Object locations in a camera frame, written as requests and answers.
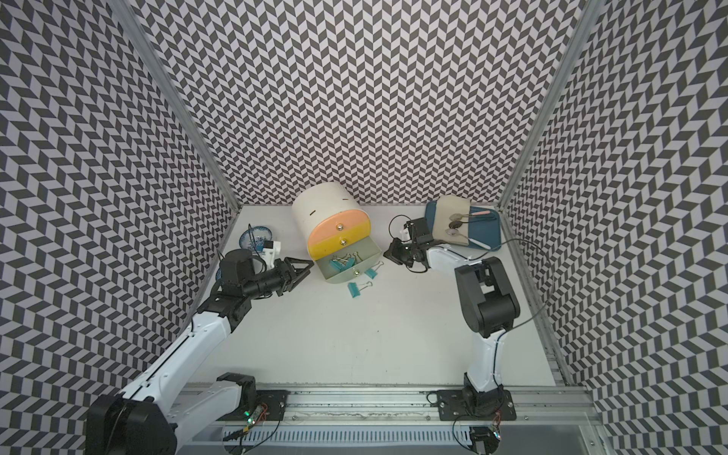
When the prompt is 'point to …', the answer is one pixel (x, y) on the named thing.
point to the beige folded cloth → (447, 205)
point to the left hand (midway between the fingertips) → (312, 269)
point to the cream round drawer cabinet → (315, 200)
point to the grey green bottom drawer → (369, 251)
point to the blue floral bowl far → (254, 238)
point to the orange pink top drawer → (335, 223)
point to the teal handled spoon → (459, 224)
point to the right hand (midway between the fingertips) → (384, 257)
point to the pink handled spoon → (458, 216)
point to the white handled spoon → (455, 232)
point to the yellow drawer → (339, 240)
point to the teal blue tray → (487, 232)
